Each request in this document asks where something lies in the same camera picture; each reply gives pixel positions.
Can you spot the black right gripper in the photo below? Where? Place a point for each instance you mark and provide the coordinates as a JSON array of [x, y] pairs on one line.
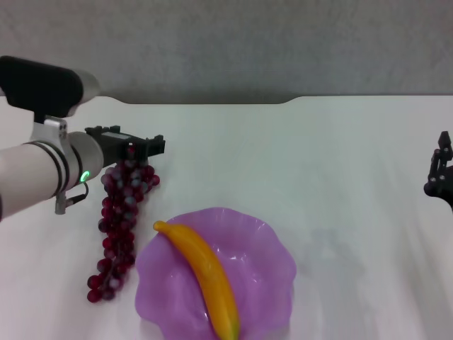
[[444, 187]]

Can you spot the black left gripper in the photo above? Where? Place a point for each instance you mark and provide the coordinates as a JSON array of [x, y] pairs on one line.
[[113, 147]]

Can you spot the dark red grape bunch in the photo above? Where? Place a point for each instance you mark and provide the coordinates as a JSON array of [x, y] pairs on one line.
[[120, 212]]

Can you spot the yellow banana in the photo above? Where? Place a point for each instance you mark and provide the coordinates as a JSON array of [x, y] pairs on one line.
[[209, 276]]

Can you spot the purple translucent wavy bowl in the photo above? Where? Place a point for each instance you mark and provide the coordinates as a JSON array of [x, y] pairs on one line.
[[255, 255]]

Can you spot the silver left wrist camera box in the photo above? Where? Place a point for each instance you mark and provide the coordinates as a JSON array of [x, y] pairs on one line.
[[42, 85]]

